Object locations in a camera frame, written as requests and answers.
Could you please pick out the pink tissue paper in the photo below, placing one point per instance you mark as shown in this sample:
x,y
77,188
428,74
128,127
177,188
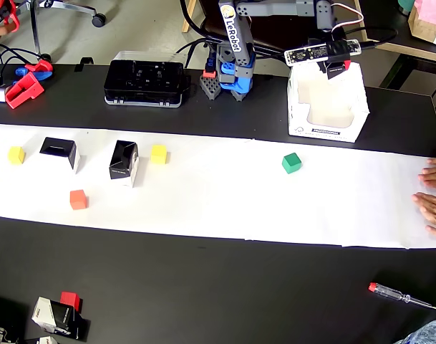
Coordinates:
x,y
432,9

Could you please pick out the yellow cube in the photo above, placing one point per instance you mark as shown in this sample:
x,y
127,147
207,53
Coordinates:
x,y
16,155
158,155

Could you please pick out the light wooden leg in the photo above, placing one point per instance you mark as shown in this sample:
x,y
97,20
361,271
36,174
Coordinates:
x,y
189,16

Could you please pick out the red cube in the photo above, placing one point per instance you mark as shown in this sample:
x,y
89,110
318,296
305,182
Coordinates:
x,y
70,298

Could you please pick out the grey robot arm blue base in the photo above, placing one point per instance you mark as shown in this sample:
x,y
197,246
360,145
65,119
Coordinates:
x,y
239,39

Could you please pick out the long white paper sheet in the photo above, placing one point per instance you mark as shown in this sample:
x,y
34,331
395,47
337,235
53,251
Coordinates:
x,y
217,190

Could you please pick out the chrome office chair base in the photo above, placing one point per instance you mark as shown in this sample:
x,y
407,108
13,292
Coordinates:
x,y
60,5

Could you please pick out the blue plastic part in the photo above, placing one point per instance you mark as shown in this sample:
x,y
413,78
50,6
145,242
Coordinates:
x,y
22,71

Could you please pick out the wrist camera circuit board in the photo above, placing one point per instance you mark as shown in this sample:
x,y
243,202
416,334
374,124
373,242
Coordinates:
x,y
305,53

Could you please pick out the black and white carton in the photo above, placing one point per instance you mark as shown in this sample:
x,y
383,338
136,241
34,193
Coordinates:
x,y
121,161
58,148
334,74
58,317

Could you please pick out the small black hook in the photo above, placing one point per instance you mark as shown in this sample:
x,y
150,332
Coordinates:
x,y
84,61

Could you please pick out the green cube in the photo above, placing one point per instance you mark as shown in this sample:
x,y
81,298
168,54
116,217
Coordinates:
x,y
291,163

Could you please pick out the orange cube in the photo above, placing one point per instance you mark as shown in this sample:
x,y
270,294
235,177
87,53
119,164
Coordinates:
x,y
78,199

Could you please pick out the black side table wooden edge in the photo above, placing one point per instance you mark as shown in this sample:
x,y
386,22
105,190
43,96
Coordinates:
x,y
386,21

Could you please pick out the teal metal tumbler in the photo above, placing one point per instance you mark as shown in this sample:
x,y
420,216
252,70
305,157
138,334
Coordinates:
x,y
405,4

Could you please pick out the small red plastic part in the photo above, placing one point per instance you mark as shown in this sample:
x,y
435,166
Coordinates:
x,y
42,66

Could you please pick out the large red plastic bracket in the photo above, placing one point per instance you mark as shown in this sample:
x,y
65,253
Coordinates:
x,y
22,91

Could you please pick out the white cardboard tissue box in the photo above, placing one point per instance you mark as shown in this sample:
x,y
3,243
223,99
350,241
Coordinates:
x,y
303,122

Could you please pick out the clear plastic water bottle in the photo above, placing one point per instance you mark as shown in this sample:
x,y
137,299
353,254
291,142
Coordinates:
x,y
429,333

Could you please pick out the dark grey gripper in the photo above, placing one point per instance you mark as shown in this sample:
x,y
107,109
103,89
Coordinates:
x,y
335,71

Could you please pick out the black electronics case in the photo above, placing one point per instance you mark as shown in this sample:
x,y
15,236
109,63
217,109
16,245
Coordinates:
x,y
144,80

